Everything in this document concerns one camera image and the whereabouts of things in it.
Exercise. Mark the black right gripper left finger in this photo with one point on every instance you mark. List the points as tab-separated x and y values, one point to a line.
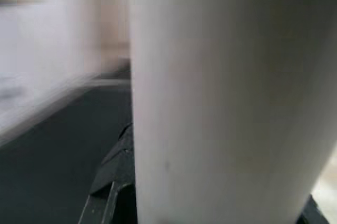
113	181

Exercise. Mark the white plastic table leg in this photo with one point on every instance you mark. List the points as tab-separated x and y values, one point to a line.
223	89

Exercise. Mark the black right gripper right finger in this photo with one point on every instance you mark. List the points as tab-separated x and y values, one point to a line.
312	213

